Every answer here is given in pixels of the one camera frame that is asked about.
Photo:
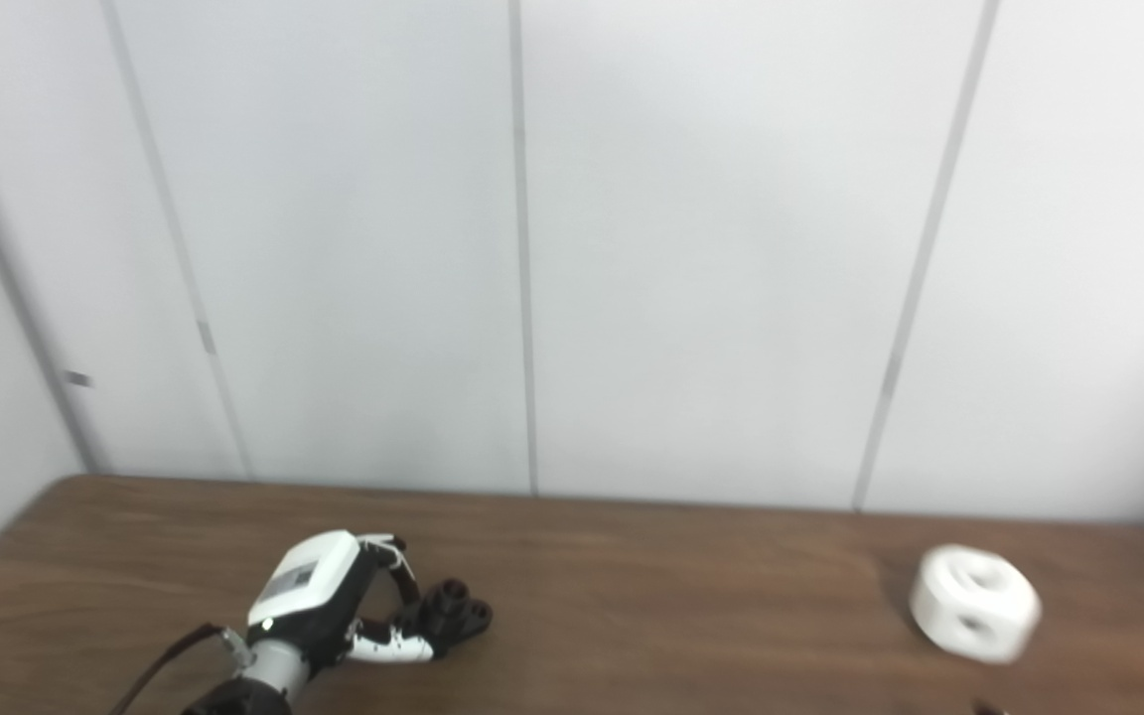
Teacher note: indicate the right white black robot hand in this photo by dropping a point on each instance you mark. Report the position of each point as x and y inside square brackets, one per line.
[989, 708]

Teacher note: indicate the round white plastic piece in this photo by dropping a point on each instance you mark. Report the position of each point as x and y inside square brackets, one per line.
[974, 606]

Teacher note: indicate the black flanged holder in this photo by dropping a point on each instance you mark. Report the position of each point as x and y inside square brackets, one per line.
[458, 614]

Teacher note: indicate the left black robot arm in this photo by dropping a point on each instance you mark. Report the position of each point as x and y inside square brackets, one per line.
[254, 685]

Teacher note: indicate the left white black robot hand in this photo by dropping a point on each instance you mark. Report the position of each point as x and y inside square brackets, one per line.
[309, 586]

